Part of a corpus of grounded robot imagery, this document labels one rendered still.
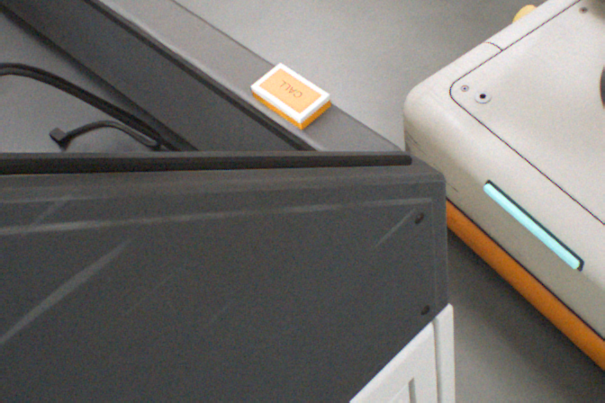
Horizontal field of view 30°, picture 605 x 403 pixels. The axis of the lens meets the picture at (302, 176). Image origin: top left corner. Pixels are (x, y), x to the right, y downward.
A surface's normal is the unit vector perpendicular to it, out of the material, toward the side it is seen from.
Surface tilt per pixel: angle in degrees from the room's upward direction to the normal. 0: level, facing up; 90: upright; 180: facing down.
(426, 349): 90
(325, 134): 0
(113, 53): 90
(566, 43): 0
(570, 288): 90
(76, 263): 90
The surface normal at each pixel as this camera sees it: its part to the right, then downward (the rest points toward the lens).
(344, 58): -0.11, -0.62
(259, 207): 0.70, 0.50
